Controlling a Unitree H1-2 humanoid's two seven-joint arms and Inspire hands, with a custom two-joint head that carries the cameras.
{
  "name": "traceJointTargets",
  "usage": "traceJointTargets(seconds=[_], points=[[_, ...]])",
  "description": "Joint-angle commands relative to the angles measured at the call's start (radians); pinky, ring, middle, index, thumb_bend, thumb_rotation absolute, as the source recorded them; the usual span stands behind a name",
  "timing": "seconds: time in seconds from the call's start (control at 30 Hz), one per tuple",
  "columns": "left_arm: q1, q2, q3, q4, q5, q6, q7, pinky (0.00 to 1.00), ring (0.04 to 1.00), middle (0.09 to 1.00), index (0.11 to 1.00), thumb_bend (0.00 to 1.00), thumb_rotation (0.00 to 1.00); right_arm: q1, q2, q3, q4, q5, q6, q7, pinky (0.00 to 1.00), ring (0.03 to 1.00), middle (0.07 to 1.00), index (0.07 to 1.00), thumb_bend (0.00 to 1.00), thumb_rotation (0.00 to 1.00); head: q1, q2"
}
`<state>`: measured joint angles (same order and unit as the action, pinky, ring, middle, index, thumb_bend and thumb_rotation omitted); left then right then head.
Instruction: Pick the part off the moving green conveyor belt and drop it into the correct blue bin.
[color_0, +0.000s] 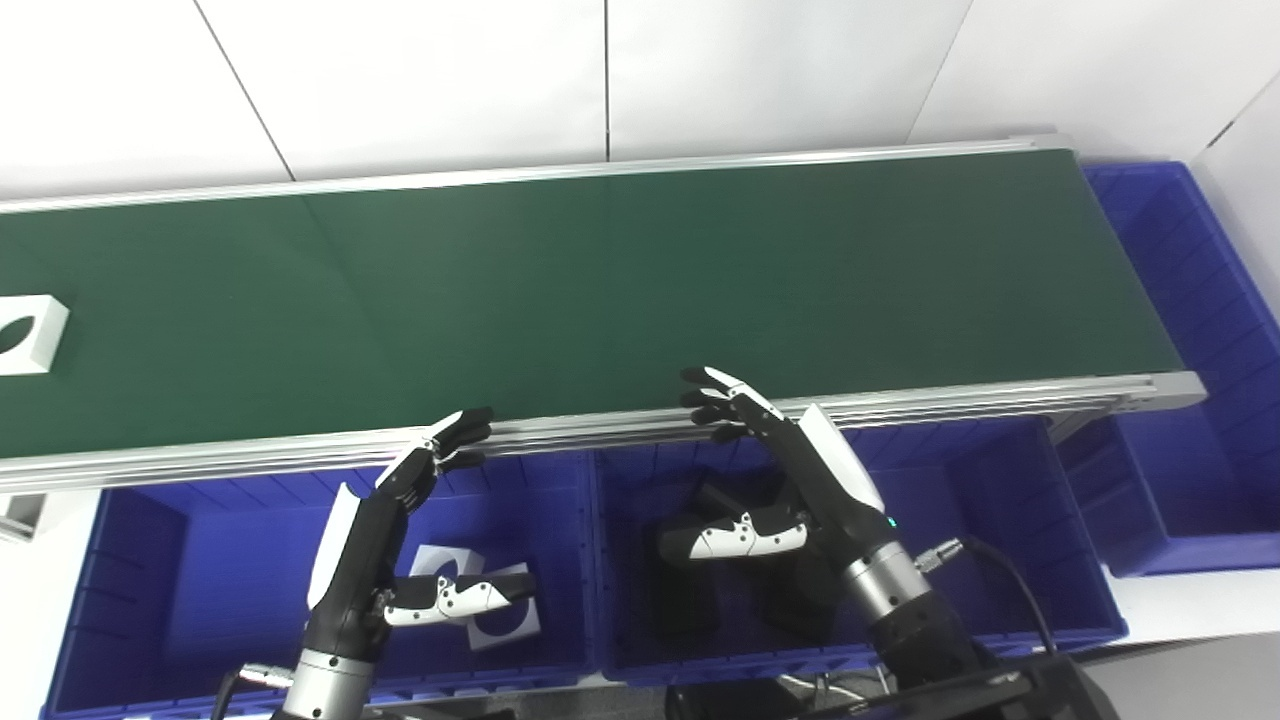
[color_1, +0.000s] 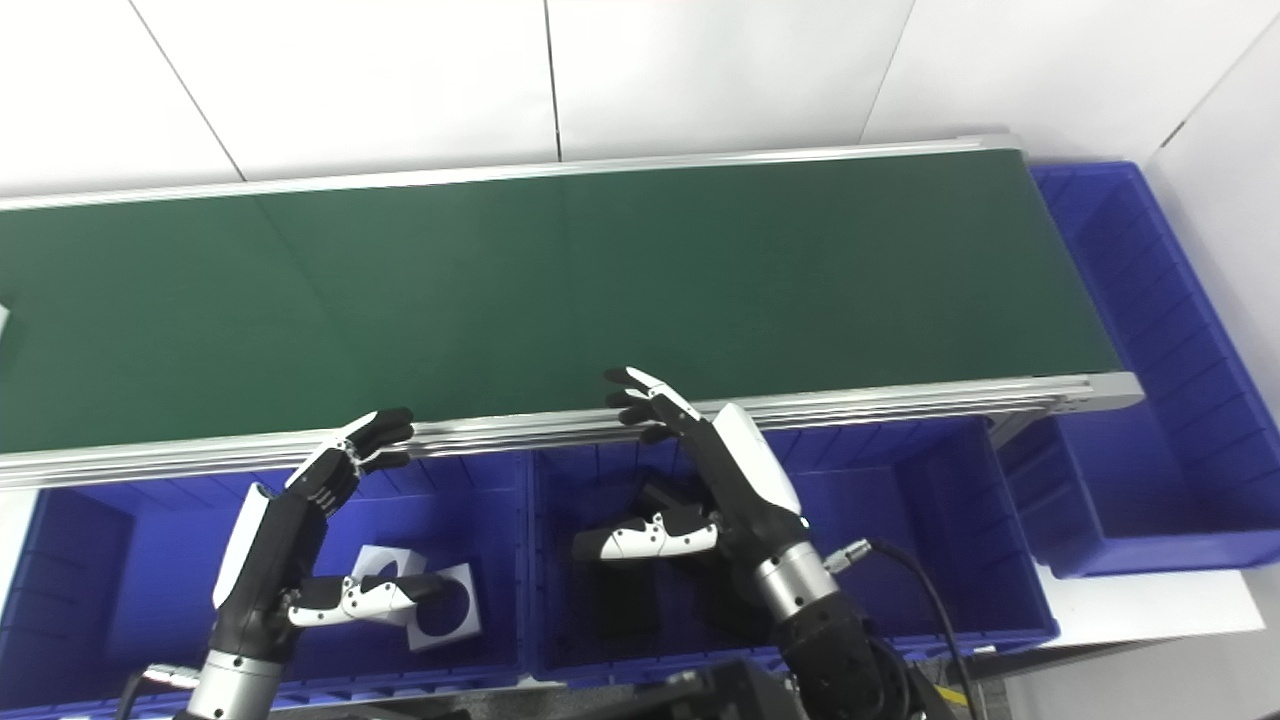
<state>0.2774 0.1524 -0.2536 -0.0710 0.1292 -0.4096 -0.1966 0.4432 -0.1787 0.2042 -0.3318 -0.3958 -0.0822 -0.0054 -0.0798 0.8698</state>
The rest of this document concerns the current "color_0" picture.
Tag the black robot torso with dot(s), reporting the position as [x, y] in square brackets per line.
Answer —
[730, 700]

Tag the blue plastic bin white parts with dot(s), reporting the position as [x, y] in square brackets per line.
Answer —
[240, 570]

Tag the empty blue plastic bin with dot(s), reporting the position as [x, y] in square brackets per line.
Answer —
[1200, 400]

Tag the green conveyor belt aluminium frame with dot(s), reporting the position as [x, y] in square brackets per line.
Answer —
[640, 290]

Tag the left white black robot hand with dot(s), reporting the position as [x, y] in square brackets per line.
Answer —
[365, 545]

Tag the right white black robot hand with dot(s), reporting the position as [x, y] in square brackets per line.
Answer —
[815, 470]

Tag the blue plastic bin black parts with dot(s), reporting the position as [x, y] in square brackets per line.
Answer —
[960, 520]

